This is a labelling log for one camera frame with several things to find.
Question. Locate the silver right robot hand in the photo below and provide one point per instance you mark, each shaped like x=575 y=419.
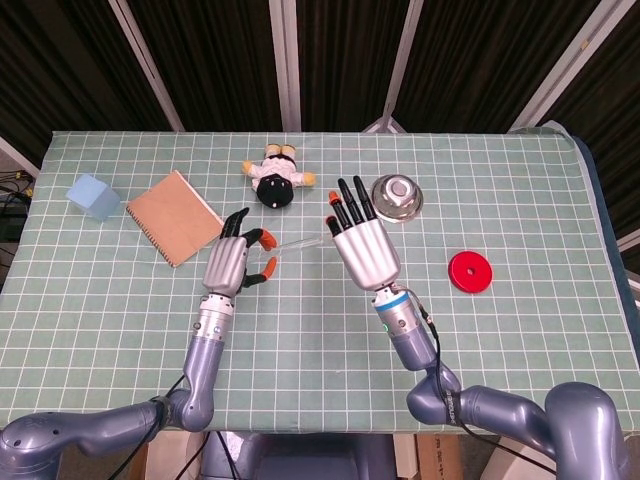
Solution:
x=367 y=252

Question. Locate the black curtain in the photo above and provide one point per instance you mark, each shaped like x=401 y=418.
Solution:
x=225 y=50

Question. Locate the brown cardboard box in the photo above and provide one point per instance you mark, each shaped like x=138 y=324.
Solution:
x=440 y=457

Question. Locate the transparent glass test tube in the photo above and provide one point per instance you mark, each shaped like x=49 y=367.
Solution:
x=305 y=242

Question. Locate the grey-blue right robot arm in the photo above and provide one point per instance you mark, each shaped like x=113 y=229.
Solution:
x=500 y=407

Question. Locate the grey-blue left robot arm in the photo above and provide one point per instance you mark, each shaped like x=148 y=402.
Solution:
x=202 y=360

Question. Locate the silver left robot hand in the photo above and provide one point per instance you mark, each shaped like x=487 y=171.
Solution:
x=227 y=265

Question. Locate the grey-blue robot torso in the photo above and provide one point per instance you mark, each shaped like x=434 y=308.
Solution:
x=300 y=457

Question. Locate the light blue foam block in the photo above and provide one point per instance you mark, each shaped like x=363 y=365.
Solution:
x=92 y=197

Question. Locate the upturned stainless steel bowl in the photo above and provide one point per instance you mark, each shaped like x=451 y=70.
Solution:
x=400 y=197

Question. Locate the dark blue table padding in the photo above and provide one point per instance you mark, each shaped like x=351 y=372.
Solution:
x=607 y=200

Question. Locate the brown spiral notebook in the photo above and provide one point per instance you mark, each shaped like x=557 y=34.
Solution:
x=172 y=220

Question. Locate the green checked tablecloth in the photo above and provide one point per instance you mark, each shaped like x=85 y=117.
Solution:
x=300 y=340

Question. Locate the red plastic disc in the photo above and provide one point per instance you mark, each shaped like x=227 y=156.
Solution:
x=470 y=282

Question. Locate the plush doll with black hair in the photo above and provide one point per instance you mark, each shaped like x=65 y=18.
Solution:
x=274 y=187

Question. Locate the white metal frame post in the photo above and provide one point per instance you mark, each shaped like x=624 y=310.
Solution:
x=286 y=65
x=565 y=65
x=147 y=65
x=402 y=60

